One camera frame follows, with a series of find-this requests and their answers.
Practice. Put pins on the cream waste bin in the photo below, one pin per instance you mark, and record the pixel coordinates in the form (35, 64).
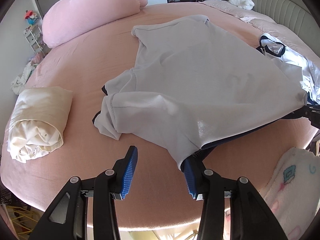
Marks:
(317, 147)

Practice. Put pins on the white collared shirt navy cuffs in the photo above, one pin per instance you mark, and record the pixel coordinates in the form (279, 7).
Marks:
(200, 80)

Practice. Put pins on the white plush toy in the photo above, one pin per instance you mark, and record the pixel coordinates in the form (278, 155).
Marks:
(241, 1)

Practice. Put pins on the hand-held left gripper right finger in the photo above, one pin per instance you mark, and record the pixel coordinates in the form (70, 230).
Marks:
(191, 180)

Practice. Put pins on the bed with pink sheet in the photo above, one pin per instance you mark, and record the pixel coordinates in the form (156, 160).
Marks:
(82, 62)

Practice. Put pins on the pink rolled quilt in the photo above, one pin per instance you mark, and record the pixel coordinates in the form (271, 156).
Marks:
(92, 7)

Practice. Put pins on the white shirt with navy trim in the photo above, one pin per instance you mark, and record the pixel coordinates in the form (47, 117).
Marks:
(295, 67)

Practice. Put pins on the cream folded cloth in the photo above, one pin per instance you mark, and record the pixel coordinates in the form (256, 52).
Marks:
(40, 120)

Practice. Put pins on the grey padded headboard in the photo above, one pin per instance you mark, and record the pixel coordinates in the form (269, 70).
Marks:
(282, 0)

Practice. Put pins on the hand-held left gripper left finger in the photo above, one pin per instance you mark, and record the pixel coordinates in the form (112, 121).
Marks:
(128, 175)

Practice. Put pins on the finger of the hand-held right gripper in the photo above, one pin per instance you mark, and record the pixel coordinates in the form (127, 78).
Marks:
(312, 111)

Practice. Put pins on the pile of white clothes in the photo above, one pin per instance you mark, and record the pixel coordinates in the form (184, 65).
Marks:
(23, 76)

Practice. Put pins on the white printed fleece pajamas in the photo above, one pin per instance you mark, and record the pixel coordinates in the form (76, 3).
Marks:
(292, 192)

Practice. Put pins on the white rack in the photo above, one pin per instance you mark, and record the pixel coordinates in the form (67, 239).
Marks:
(35, 40)

